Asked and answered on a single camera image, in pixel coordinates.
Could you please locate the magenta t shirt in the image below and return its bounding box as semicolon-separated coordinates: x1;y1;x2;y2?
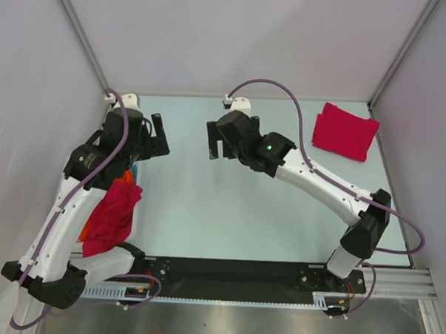
81;179;145;261
311;102;380;162

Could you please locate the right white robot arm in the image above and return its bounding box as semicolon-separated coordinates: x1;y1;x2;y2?
206;110;391;291

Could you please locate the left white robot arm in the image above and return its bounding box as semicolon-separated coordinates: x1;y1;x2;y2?
1;108;169;310

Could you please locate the teal t shirt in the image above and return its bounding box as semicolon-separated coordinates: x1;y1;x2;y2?
131;165;138;180

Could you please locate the orange t shirt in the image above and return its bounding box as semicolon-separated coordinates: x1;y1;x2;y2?
78;169;135;242

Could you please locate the folded magenta t shirt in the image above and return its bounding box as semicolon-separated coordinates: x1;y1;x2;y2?
311;102;380;162

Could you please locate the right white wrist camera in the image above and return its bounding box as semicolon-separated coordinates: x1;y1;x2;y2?
222;95;251;116

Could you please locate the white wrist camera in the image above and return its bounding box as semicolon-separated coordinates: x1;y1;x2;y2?
104;93;141;111
222;95;251;116

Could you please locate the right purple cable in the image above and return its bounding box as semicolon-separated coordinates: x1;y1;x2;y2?
216;77;433;323

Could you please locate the purple cable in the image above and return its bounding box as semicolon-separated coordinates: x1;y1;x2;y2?
9;84;172;334
216;77;433;323

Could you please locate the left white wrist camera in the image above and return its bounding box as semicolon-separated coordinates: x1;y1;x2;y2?
104;93;141;111

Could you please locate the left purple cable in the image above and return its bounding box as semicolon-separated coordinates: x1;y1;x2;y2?
9;84;172;334

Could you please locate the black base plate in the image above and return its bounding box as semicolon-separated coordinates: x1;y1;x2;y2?
136;256;367;296

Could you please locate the grey slotted cable duct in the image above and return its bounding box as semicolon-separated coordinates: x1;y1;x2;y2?
81;283;347;310

